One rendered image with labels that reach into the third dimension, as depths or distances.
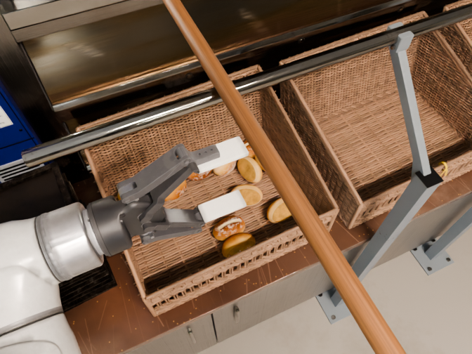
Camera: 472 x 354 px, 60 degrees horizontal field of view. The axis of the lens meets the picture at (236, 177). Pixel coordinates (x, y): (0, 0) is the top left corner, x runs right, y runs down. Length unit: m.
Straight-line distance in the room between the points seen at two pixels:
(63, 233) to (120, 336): 0.67
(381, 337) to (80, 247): 0.36
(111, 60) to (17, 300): 0.69
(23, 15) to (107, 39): 0.19
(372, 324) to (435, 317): 1.40
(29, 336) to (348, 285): 0.37
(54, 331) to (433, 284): 1.64
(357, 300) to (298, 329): 1.23
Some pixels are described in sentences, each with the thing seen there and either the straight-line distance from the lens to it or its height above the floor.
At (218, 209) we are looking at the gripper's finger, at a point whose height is 1.13.
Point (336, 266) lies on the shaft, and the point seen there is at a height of 1.20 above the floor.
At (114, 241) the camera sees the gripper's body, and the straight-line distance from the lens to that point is 0.54.
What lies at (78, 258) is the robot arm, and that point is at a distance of 0.54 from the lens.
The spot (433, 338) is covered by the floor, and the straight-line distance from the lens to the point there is 1.88.
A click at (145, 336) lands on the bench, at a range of 1.15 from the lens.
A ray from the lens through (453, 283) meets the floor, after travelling 1.99.
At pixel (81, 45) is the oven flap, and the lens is 1.06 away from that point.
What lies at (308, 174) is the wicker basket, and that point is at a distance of 1.18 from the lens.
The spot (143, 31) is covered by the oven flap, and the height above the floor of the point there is 1.04.
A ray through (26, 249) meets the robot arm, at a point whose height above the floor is 1.24.
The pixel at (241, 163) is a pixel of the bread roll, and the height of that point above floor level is 0.64.
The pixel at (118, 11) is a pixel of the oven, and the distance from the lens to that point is 1.01.
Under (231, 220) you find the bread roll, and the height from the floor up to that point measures 0.65.
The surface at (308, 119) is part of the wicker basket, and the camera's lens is 1.21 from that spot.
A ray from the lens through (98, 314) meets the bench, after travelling 1.20.
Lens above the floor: 1.69
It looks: 57 degrees down
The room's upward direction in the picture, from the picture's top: straight up
